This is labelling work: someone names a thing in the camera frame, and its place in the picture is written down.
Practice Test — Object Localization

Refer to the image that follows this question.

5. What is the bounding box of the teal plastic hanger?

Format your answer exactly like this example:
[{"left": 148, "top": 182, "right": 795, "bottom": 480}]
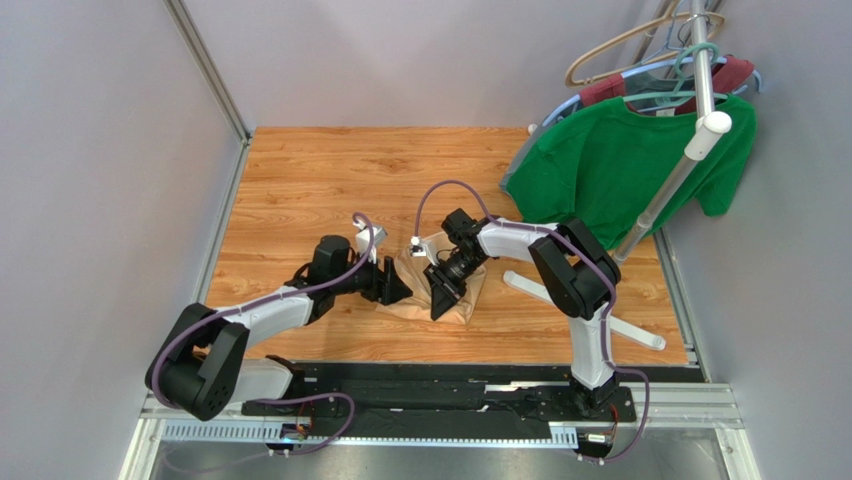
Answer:
[{"left": 620, "top": 42, "right": 719, "bottom": 114}]

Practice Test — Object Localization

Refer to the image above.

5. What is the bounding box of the silver white clothes rack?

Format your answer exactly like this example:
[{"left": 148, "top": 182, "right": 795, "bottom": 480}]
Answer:
[{"left": 503, "top": 1, "right": 725, "bottom": 351}]

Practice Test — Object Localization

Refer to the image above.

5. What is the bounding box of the aluminium front rail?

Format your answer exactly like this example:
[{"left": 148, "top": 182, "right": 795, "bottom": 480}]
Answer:
[{"left": 120, "top": 375, "right": 760, "bottom": 479}]

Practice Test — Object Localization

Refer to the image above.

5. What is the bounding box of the aluminium frame rail left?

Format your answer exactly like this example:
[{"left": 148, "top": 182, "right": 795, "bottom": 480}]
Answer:
[{"left": 164, "top": 0, "right": 252, "bottom": 145}]

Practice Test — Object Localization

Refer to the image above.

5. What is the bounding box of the light blue hanger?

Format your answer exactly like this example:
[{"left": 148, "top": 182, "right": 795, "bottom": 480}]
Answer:
[{"left": 528, "top": 55, "right": 764, "bottom": 141}]

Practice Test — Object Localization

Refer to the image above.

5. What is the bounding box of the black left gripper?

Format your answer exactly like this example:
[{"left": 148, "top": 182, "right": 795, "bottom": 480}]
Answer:
[{"left": 331, "top": 247, "right": 413, "bottom": 306}]

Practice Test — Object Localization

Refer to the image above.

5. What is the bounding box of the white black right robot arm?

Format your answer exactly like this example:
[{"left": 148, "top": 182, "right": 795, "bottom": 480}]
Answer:
[{"left": 424, "top": 209, "right": 621, "bottom": 410}]

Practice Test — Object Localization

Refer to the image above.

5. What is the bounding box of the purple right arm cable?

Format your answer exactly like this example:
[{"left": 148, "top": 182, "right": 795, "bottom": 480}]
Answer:
[{"left": 412, "top": 179, "right": 651, "bottom": 465}]

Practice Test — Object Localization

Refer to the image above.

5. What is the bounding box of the beige cloth napkin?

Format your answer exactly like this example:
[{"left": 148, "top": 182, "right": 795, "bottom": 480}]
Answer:
[{"left": 375, "top": 246, "right": 486, "bottom": 325}]

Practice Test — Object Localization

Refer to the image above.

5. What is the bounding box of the red garment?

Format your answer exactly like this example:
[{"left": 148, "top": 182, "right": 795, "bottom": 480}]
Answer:
[{"left": 565, "top": 55, "right": 757, "bottom": 119}]

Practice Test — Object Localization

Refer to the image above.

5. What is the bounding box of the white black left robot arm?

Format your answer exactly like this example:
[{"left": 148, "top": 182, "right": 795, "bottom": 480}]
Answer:
[{"left": 145, "top": 227, "right": 412, "bottom": 421}]

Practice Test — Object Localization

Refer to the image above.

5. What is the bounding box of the green t-shirt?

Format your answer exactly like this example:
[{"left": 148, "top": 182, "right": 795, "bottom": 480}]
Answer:
[{"left": 507, "top": 97, "right": 758, "bottom": 250}]

